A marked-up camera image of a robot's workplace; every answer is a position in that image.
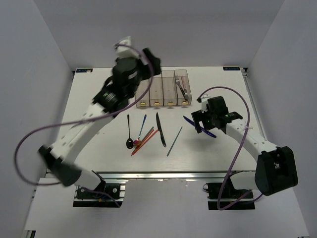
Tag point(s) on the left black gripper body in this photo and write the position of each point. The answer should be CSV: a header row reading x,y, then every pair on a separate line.
x,y
143,72

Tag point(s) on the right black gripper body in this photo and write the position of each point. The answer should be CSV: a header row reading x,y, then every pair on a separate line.
x,y
206,118

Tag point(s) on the blue knife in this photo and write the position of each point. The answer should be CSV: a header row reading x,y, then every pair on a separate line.
x,y
202,129

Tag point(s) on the black handled fork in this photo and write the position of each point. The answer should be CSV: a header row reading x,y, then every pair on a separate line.
x,y
178,83

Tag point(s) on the pink handled fork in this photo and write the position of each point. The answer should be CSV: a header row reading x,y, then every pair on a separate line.
x,y
183,78

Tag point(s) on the black knife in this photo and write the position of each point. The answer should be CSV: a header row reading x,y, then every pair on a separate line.
x,y
160,130

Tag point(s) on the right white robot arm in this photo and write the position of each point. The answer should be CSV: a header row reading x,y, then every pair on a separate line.
x,y
275,168

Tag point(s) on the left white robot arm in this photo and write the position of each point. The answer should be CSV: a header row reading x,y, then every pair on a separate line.
x,y
114,96

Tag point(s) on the lone teal chopstick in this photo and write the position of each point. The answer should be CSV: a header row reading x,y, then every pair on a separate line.
x,y
174,142

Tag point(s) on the right xdof label sticker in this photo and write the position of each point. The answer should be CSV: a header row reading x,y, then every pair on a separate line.
x,y
231,68

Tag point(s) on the xdof label sticker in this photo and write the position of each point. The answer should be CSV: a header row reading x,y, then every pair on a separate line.
x,y
231,68
84,70

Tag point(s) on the left xdof label sticker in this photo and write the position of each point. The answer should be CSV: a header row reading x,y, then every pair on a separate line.
x,y
84,70

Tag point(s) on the orange chopstick upper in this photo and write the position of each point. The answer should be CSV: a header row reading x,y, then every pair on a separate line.
x,y
146,139

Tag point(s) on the orange chopstick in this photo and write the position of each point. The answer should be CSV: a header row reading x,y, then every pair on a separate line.
x,y
146,139
135,151

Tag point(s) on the orange chopstick lower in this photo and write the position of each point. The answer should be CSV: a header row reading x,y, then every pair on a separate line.
x,y
135,151

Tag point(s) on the teal chopstick by spoon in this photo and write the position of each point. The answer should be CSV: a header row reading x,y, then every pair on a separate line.
x,y
142,140

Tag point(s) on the black spoon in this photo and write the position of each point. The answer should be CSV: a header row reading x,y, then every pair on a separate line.
x,y
129,142

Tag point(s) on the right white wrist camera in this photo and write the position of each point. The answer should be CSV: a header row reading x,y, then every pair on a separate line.
x,y
203,100

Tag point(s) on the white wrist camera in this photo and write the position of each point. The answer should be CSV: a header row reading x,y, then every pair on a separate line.
x,y
203,100
122,48

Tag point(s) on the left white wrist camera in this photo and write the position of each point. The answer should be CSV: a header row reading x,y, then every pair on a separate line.
x,y
122,48

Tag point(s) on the aluminium table right rail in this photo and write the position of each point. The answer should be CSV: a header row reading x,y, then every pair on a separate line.
x,y
254,106

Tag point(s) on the aluminium table rail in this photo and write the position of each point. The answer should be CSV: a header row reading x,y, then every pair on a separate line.
x,y
157,175
254,106

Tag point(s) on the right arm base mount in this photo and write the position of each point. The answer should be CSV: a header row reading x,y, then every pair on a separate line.
x,y
229,195

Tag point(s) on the aluminium table front rail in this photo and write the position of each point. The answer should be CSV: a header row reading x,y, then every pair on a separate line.
x,y
157,175

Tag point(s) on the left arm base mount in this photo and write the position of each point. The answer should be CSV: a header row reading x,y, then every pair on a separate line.
x,y
111,197

